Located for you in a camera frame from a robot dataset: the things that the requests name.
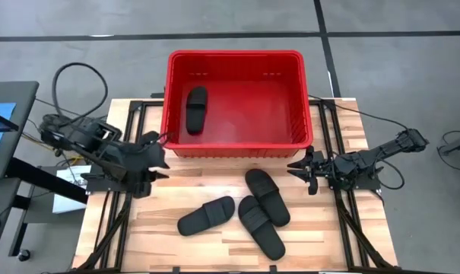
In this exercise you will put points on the black caster wheel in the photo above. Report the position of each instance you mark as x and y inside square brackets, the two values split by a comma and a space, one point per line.
[24, 254]

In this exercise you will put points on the black diagonal stand beam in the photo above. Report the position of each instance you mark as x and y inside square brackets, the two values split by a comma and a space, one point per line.
[43, 179]

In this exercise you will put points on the black rubber slide sandal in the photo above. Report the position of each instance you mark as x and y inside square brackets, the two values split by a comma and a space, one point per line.
[207, 215]
[267, 198]
[261, 227]
[196, 110]

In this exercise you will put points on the black aluminium rail frame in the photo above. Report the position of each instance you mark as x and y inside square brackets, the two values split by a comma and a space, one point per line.
[135, 104]
[326, 103]

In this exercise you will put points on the red plastic bin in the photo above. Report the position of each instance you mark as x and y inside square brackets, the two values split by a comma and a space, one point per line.
[248, 114]

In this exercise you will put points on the grey side table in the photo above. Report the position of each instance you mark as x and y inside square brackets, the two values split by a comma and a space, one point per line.
[1, 198]

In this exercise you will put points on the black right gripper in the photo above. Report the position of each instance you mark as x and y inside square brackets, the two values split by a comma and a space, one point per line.
[319, 167]

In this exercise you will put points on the black clamp knob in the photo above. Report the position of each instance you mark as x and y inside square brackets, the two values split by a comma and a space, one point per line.
[175, 269]

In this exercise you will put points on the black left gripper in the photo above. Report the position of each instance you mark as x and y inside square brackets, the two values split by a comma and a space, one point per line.
[140, 158]

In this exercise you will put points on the black table edge rail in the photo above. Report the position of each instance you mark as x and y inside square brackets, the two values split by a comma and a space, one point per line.
[229, 273]

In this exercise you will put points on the small black table-level camera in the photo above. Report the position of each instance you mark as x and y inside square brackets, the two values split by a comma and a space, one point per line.
[273, 269]

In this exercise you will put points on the white box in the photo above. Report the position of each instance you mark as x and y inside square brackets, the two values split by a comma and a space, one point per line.
[68, 198]

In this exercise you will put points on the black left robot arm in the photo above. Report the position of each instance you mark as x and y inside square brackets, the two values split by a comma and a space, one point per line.
[81, 135]

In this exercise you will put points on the grey monitor with blue screen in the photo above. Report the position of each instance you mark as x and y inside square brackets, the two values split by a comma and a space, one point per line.
[20, 114]

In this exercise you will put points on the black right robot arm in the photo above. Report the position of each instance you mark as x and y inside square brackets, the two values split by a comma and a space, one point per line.
[366, 156]

